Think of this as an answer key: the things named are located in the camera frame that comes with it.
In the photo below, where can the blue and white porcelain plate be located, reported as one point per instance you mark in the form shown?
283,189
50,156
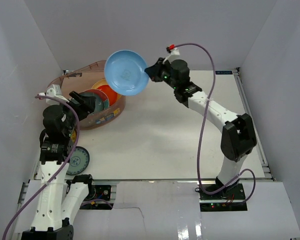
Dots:
79,161

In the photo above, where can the pink translucent plastic bin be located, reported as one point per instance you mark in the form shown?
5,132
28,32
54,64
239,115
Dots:
82,80

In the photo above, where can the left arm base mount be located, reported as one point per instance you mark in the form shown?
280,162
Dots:
100,195

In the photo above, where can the beige plastic plate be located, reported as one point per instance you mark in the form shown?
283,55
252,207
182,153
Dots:
103,82

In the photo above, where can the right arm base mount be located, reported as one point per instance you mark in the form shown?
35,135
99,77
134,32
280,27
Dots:
230,201

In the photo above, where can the dark teal ceramic plate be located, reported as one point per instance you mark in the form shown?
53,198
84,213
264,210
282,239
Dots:
99,104

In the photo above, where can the small blue label sticker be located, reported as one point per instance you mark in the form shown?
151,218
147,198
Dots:
223,72

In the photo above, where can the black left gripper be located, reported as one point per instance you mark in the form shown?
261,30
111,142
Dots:
73,108

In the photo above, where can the light blue plastic plate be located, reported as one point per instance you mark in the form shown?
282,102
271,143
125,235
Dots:
124,72

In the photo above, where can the red plate with teal waves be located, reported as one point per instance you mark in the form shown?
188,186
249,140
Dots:
103,96

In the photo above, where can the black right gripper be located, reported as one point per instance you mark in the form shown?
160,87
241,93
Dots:
154,71

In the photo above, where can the yellow and black patterned plate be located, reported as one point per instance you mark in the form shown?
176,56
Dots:
74,136

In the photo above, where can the orange plastic plate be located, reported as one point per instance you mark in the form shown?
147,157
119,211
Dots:
111,94

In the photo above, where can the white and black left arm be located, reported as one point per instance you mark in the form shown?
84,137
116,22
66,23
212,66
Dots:
58,199

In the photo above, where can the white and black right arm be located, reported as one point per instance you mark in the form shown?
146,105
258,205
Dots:
238,137

